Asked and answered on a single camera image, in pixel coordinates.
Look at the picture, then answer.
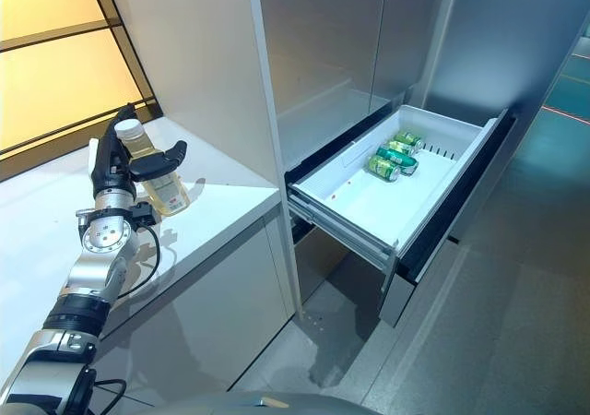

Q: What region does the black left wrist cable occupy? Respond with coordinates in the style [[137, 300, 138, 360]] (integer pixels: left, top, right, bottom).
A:
[[113, 223, 163, 302]]

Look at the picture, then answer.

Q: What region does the tea bottle with white cap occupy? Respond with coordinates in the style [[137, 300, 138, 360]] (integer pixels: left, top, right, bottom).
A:
[[113, 118, 193, 217]]

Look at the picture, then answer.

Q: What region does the white counter top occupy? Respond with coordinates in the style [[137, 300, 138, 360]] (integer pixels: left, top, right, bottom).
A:
[[0, 115, 297, 415]]

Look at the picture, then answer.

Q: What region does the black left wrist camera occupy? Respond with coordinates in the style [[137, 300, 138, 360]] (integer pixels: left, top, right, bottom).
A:
[[132, 202, 156, 227]]

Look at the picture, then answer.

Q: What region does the white fridge drawer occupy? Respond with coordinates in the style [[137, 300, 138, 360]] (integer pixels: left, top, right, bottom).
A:
[[285, 103, 518, 329]]

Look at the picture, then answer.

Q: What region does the light green drink can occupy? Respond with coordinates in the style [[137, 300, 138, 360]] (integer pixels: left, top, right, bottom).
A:
[[394, 130, 426, 151], [384, 139, 417, 157], [366, 154, 402, 183]]

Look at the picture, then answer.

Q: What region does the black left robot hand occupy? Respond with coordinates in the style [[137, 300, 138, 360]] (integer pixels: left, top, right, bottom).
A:
[[89, 102, 189, 202]]

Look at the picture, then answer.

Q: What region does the tall white cabinet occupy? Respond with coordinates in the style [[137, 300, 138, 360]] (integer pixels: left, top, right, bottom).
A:
[[100, 0, 304, 323]]

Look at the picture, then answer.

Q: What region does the stainless steel fridge door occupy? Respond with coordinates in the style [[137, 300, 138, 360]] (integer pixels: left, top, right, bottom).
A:
[[370, 0, 463, 101], [255, 0, 388, 179]]

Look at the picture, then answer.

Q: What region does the dark green drink can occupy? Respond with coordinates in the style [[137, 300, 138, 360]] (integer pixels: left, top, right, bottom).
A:
[[374, 145, 421, 177]]

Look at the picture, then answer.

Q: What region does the grey robot torso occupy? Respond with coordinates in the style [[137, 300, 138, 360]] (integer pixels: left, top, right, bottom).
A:
[[225, 389, 384, 415]]

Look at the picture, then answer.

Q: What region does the dark framed orange window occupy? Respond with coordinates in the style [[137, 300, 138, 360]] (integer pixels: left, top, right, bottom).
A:
[[0, 0, 163, 171]]

